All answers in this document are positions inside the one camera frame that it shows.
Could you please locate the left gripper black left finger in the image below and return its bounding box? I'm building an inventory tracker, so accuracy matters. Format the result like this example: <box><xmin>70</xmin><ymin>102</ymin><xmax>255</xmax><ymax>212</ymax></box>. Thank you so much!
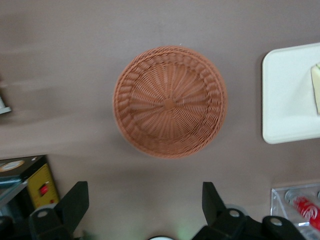
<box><xmin>29</xmin><ymin>181</ymin><xmax>90</xmax><ymax>240</ymax></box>

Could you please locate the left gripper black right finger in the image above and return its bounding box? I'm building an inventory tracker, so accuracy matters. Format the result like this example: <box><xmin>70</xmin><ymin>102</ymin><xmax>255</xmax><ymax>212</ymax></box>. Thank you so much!
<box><xmin>192</xmin><ymin>181</ymin><xmax>251</xmax><ymax>240</ymax></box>

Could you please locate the triangular sandwich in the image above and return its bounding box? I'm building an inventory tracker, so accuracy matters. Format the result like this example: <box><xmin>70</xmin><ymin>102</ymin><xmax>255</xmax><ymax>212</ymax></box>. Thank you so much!
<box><xmin>310</xmin><ymin>63</ymin><xmax>320</xmax><ymax>113</ymax></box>

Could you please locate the round brown wicker basket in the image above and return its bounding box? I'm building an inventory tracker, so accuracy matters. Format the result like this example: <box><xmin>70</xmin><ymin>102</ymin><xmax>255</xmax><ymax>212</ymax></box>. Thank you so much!
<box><xmin>113</xmin><ymin>45</ymin><xmax>227</xmax><ymax>160</ymax></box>

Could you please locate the beige rectangular serving tray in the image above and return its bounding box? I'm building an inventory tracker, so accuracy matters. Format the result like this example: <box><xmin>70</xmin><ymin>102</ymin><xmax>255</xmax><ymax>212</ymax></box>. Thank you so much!
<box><xmin>261</xmin><ymin>42</ymin><xmax>320</xmax><ymax>145</ymax></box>

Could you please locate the black hot food warmer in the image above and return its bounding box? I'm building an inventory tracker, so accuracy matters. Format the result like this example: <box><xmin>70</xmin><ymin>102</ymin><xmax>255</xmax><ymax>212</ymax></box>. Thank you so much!
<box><xmin>0</xmin><ymin>154</ymin><xmax>61</xmax><ymax>226</ymax></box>

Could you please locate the clear acrylic bottle rack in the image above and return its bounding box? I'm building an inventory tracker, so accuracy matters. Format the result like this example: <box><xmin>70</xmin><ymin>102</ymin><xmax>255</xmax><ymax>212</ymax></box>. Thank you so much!
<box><xmin>270</xmin><ymin>183</ymin><xmax>320</xmax><ymax>240</ymax></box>

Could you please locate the red cola bottle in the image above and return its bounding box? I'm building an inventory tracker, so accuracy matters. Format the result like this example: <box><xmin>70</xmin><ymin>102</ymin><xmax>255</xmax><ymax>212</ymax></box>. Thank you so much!
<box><xmin>291</xmin><ymin>195</ymin><xmax>320</xmax><ymax>227</ymax></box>

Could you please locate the grey wire rack tray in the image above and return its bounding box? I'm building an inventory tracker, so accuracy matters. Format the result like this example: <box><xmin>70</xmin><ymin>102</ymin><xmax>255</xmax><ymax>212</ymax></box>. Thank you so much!
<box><xmin>0</xmin><ymin>96</ymin><xmax>12</xmax><ymax>115</ymax></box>

